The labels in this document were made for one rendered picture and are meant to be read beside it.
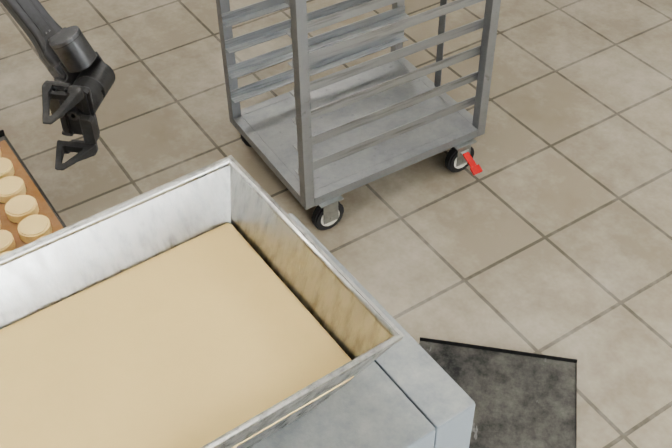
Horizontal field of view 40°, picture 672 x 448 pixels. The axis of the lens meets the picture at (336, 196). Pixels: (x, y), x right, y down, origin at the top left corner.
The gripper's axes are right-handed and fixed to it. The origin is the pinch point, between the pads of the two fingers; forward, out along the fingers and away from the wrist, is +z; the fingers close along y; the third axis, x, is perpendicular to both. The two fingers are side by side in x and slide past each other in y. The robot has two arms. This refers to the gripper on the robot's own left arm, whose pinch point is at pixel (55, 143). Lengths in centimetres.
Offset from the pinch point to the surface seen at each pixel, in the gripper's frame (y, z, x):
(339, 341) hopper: -29, 53, -57
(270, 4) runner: 49, -123, -3
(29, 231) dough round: 6.3, 13.8, -0.3
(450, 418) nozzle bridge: -21, 53, -67
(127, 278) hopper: -29, 49, -35
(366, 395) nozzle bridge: -21, 52, -59
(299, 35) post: 29, -80, -22
